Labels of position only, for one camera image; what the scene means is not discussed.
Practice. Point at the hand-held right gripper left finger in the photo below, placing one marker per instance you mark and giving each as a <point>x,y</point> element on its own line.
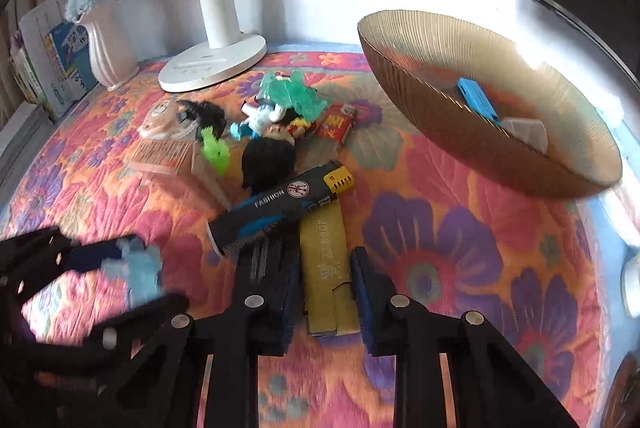
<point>291,303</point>

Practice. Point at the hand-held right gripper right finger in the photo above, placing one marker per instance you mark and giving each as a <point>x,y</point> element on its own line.
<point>361,303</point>

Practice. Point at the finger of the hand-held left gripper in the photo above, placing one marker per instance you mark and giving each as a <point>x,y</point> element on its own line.
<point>125,333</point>
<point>92,256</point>

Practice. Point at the pale blue toy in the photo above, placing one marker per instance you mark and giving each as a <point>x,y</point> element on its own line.
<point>141,269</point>

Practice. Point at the gold cardboard box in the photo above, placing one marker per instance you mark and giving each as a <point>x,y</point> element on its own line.
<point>324,248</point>

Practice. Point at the black and blue lighter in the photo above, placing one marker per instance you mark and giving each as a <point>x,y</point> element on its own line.
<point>280,208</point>

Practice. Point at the red figurine with black hair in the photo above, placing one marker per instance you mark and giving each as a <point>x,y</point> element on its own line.
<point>267,157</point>

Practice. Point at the black spiky toy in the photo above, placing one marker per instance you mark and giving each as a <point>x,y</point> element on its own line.
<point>201,112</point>

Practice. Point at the woven wicker basket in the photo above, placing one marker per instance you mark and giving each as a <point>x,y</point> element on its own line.
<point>425,72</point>

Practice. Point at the floral quilted cloth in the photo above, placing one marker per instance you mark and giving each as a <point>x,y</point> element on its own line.
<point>450,233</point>

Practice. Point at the clear plastic package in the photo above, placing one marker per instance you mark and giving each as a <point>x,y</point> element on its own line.
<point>160,145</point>

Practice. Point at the lime green toy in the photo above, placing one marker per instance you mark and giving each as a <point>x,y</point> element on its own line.
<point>215,153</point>

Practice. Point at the red packet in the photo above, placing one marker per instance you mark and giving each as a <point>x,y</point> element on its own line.
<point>335,125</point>

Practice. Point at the blue and white figurine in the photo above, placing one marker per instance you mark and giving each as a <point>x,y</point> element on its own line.
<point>256,121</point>

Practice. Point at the white ribbed vase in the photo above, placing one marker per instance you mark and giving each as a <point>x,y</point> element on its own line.
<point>107,52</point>

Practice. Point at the green translucent toy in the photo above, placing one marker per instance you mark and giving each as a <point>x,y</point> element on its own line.
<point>291,95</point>

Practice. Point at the blue rectangular block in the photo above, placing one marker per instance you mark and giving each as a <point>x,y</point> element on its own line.
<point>476,96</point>

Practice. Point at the white plastic piece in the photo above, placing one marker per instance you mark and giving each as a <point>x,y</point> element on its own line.
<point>525,131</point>

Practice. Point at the white plastic object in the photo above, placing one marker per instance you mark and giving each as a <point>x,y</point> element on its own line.
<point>631,280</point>

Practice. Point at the white desk lamp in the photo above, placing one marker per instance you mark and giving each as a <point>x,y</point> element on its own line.
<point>220,7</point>

